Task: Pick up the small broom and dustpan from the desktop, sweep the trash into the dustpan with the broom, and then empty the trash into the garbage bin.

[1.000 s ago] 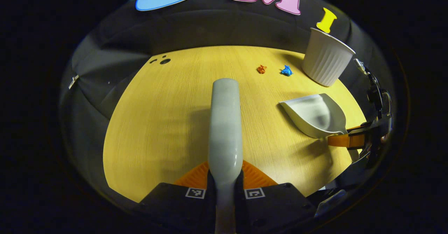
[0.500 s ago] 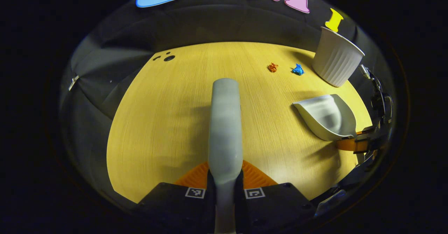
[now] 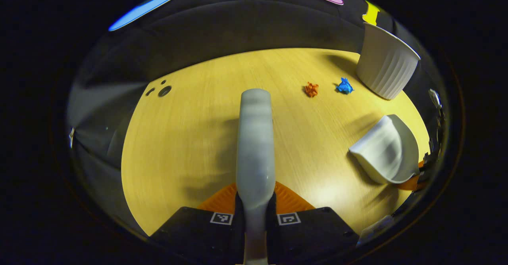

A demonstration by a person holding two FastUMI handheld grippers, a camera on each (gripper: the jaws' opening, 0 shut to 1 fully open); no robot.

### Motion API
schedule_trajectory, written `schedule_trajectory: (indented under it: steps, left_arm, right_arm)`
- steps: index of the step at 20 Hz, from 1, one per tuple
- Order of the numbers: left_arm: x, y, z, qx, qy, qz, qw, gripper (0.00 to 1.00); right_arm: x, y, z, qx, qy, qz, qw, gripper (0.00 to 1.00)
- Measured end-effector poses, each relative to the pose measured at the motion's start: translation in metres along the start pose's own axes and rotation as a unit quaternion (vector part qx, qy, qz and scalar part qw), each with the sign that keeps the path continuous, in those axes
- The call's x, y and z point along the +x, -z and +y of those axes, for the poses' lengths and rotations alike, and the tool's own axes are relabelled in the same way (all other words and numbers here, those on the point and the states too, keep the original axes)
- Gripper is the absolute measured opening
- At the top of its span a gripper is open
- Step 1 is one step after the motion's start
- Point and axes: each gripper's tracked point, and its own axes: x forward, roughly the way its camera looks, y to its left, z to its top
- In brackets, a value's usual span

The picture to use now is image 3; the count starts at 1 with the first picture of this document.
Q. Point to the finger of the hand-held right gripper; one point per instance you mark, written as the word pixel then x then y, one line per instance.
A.
pixel 412 183

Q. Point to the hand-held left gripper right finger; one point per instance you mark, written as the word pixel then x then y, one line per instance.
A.
pixel 313 237

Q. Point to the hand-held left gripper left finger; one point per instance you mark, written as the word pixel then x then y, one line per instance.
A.
pixel 198 237

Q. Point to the white plastic dustpan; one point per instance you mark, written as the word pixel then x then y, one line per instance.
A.
pixel 381 150

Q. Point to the blue paper ball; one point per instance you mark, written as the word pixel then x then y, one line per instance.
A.
pixel 345 86

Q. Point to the white ribbed garbage bin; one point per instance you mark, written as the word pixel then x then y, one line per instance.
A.
pixel 385 66

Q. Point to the orange paper ball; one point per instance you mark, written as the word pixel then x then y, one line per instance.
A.
pixel 312 89

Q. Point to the small silver clip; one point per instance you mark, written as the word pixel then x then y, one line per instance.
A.
pixel 71 137

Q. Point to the black backdrop cloth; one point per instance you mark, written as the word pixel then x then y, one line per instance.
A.
pixel 238 23

